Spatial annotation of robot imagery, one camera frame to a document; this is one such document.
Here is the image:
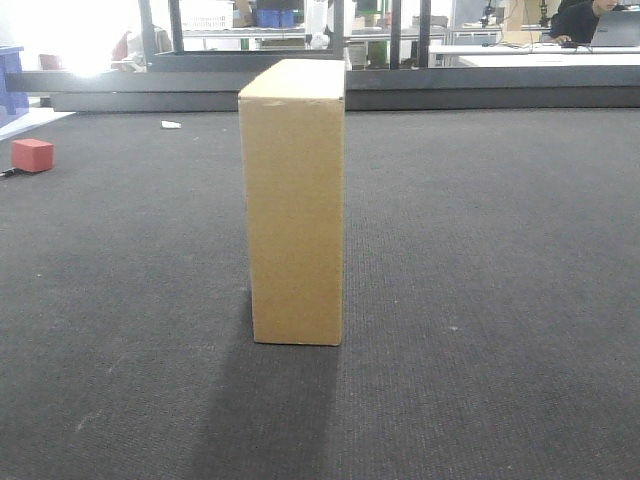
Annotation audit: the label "small red cube box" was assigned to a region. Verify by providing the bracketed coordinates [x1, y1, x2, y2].
[11, 139, 54, 173]

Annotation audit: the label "black conveyor end frame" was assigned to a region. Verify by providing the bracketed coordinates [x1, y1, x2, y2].
[12, 66, 639, 113]

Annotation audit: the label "person in black shirt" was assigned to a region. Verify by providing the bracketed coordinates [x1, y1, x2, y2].
[549, 0, 626, 44]

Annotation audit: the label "grey laptop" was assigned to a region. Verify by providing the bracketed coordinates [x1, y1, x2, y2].
[590, 10, 639, 47]

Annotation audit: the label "white work table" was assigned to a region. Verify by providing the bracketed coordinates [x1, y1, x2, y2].
[428, 43, 639, 68]

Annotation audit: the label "black metal rack frame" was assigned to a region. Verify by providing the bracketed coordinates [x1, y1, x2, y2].
[136, 1, 444, 74]

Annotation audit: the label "blue plastic stool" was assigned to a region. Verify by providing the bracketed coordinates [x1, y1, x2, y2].
[0, 45, 29, 126]

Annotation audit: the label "white paper scrap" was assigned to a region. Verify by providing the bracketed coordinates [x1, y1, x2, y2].
[161, 120, 182, 129]

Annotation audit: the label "tall brown cardboard box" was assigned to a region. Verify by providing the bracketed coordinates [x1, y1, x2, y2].
[238, 59, 346, 346]

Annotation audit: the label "blue storage bins on shelf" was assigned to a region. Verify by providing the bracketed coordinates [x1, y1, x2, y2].
[255, 9, 295, 28]

